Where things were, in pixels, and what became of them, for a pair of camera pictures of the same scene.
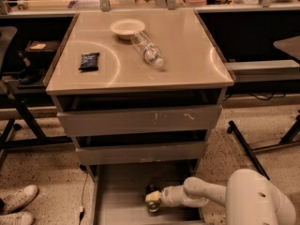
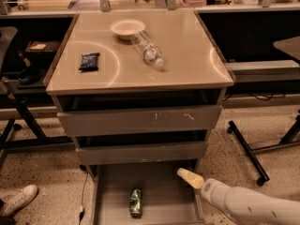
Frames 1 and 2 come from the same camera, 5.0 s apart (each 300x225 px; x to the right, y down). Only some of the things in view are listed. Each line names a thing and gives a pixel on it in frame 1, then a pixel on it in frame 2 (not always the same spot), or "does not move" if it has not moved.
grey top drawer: (84, 112) does not move
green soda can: (154, 206) to (136, 203)
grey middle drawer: (123, 146) does not move
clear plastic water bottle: (149, 51) does not move
